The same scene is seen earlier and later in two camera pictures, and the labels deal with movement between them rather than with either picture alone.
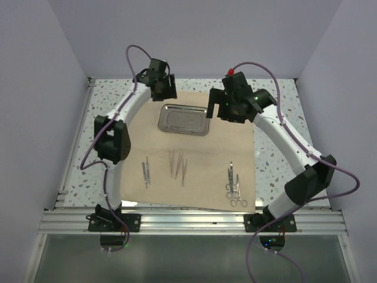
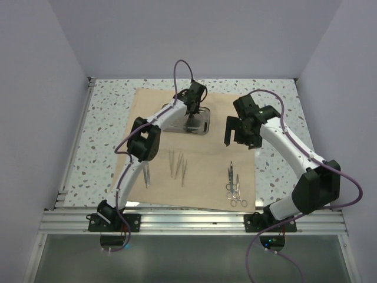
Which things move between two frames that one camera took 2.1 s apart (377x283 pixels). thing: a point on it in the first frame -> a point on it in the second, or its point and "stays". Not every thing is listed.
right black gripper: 218,96 -> 234,123
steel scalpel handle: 148,174 stays
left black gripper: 171,92 -> 196,110
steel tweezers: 178,165 stays
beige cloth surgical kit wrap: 215,171 stays
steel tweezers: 184,171 stays
